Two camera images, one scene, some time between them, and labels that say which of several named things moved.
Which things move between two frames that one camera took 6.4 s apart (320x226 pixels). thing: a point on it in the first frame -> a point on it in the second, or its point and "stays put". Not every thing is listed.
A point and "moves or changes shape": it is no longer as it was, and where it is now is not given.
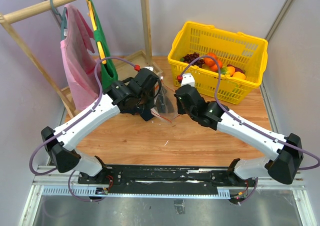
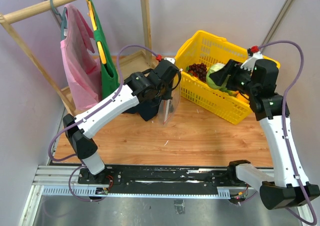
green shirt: (109, 73) stays put
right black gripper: (181, 110) -> (232, 68)
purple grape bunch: (190, 57) -> (199, 70)
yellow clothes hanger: (102, 55) stays put
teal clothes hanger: (64, 24) stays put
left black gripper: (152, 100) -> (168, 95)
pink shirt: (78, 65) stays put
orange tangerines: (211, 62) -> (238, 94)
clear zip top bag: (165, 106) moves or changes shape
